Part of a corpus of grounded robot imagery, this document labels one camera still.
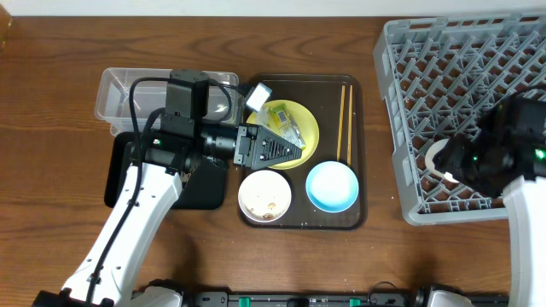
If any white tissue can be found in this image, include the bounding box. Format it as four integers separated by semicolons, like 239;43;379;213
255;107;271;130

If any green snack wrapper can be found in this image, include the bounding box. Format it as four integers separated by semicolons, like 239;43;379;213
269;104;305;149

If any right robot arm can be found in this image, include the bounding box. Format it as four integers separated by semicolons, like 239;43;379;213
432;92;545;306

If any yellow plate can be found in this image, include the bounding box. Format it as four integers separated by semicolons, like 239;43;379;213
264;100;319;170

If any left black cable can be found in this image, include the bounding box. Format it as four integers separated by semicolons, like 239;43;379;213
83;76;253;307

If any grey dishwasher rack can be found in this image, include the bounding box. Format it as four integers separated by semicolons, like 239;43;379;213
374;13;545;226

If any clear plastic bin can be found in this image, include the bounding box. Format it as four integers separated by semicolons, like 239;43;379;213
95;67;242;136

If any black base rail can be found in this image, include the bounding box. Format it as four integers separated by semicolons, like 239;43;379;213
148;279;508;307

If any black plastic bin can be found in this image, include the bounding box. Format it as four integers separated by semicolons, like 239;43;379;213
104;132;228;210

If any dark brown serving tray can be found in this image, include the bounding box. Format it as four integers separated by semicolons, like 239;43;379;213
239;73;368;230

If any small white cup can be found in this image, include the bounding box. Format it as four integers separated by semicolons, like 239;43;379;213
425;139;458;183

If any white bowl with leftovers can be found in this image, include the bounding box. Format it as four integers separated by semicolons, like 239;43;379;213
238;170;292;223

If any light blue bowl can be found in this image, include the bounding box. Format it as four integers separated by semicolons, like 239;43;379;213
305;161;359;213

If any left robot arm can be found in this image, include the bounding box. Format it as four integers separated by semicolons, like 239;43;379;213
33;69;302;306

